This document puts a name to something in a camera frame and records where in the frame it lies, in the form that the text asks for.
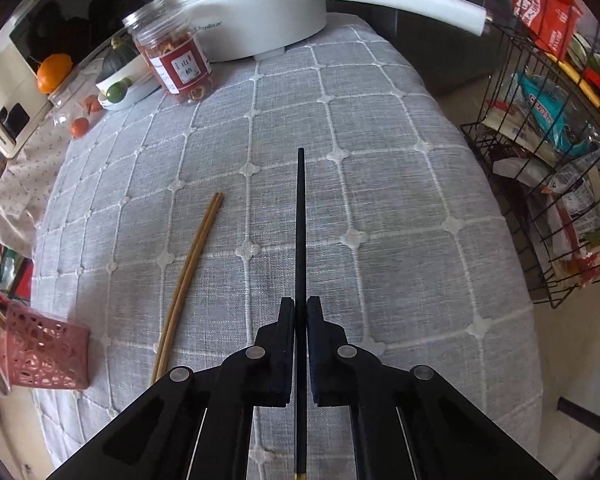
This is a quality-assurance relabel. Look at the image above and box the pink perforated utensil holder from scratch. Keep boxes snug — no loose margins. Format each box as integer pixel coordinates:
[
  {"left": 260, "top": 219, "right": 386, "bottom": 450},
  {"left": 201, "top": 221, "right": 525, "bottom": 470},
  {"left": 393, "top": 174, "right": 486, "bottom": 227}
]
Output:
[{"left": 4, "top": 304, "right": 91, "bottom": 391}]

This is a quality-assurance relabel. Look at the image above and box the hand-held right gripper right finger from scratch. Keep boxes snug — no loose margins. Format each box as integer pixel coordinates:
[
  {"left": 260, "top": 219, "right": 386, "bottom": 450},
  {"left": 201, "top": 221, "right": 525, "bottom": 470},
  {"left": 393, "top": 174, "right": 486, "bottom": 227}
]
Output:
[{"left": 306, "top": 296, "right": 557, "bottom": 480}]

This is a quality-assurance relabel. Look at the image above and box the large orange fruit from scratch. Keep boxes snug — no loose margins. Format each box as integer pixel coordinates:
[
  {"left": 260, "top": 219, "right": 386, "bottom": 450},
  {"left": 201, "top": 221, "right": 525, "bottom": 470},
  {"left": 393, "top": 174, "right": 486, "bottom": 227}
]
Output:
[{"left": 36, "top": 53, "right": 74, "bottom": 94}]

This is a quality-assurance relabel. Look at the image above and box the grey checked tablecloth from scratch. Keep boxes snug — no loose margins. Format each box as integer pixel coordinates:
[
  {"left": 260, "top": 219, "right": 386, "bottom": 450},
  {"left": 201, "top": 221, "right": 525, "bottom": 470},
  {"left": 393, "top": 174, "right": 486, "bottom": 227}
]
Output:
[{"left": 30, "top": 12, "right": 546, "bottom": 480}]

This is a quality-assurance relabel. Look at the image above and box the black furniture leg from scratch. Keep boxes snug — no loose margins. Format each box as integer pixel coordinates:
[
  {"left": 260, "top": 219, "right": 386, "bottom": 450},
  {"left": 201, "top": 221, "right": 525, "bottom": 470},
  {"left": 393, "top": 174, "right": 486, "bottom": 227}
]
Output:
[{"left": 557, "top": 396, "right": 600, "bottom": 443}]

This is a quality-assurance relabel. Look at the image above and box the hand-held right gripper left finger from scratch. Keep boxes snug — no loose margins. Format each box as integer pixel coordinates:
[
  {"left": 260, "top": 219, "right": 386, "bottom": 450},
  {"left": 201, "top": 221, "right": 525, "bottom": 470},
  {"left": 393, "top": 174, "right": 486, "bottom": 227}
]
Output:
[{"left": 45, "top": 297, "right": 297, "bottom": 480}]

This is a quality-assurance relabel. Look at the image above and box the white bowl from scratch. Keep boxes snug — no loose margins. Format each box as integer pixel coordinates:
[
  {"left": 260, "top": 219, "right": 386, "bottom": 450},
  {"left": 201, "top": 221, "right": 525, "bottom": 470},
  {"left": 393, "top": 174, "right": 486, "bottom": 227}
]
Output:
[{"left": 96, "top": 52, "right": 161, "bottom": 112}]

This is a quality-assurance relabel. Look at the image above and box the white electric pot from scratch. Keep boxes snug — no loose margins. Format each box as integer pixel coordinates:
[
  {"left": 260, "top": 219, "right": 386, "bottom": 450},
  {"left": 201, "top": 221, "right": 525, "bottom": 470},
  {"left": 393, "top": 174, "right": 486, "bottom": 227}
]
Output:
[{"left": 149, "top": 0, "right": 493, "bottom": 63}]

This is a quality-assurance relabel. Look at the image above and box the dark glass oven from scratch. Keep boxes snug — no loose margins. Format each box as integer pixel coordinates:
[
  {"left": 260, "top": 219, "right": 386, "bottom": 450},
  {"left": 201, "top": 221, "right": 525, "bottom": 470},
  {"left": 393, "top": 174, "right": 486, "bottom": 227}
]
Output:
[{"left": 7, "top": 0, "right": 156, "bottom": 68}]

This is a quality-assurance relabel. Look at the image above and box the pile of snack packets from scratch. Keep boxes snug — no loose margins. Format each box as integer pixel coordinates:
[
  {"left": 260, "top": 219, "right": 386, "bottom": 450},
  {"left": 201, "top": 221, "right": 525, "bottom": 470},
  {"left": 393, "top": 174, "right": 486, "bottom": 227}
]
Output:
[{"left": 480, "top": 0, "right": 600, "bottom": 286}]

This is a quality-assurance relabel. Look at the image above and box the clear jar with red contents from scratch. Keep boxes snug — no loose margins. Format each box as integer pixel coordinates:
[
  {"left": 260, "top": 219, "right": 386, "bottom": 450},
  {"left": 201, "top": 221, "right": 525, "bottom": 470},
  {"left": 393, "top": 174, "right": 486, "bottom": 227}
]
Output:
[{"left": 122, "top": 0, "right": 215, "bottom": 106}]

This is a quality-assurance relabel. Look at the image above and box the white countertop appliance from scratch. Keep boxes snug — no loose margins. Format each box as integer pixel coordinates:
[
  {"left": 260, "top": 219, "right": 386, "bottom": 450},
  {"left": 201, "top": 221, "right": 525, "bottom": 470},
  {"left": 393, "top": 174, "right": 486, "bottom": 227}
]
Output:
[{"left": 0, "top": 35, "right": 51, "bottom": 159}]

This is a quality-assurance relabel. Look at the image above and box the dark green squash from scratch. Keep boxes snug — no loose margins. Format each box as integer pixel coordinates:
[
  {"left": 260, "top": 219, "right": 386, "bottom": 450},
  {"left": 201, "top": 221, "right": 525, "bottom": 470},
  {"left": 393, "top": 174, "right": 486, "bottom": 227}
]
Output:
[{"left": 102, "top": 37, "right": 141, "bottom": 76}]

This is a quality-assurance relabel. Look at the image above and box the black wire rack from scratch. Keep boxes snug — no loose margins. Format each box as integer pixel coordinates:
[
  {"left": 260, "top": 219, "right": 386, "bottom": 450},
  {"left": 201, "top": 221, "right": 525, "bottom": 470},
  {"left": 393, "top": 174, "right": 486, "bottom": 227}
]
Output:
[{"left": 460, "top": 10, "right": 600, "bottom": 311}]

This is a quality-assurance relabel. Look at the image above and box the white dotted cloth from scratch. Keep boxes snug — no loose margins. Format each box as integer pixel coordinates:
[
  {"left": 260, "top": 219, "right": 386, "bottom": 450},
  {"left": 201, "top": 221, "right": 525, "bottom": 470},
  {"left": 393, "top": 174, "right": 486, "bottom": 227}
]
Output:
[{"left": 0, "top": 105, "right": 86, "bottom": 256}]

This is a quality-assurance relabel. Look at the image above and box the clear plastic jar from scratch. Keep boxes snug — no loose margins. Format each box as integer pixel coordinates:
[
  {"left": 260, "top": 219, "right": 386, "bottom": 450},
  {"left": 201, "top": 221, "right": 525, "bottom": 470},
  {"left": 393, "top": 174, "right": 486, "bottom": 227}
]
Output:
[{"left": 45, "top": 72, "right": 106, "bottom": 127}]

